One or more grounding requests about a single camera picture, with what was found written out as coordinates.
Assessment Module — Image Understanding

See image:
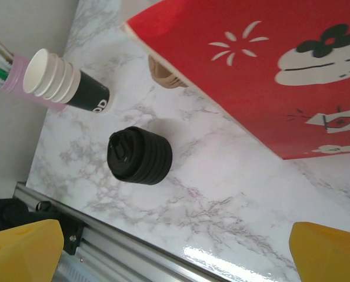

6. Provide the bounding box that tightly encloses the paper cup stack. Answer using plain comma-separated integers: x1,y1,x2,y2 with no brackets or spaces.
23,48,111,115

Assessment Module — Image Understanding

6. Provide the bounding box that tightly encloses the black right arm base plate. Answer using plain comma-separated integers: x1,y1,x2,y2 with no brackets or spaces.
0,198,84,257

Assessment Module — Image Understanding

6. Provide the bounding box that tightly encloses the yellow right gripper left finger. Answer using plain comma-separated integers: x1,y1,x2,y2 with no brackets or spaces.
0,219,65,282

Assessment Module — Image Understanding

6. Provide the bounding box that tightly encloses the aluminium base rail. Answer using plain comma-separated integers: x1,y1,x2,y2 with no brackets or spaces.
14,181,231,282

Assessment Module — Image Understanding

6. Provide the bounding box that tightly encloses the brown pulp cup carrier stack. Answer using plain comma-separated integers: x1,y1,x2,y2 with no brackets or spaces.
147,55,190,90

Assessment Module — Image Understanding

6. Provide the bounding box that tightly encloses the pink holder cup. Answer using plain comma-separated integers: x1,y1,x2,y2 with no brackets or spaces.
0,53,68,112

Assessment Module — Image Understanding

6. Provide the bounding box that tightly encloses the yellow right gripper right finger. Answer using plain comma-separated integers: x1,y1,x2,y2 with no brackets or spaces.
289,221,350,282

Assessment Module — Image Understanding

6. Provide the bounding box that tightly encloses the red cream printed paper bag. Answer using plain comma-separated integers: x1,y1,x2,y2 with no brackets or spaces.
118,0,350,161

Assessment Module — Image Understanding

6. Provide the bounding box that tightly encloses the black cup lid stack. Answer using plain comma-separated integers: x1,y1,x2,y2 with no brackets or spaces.
107,126,174,186

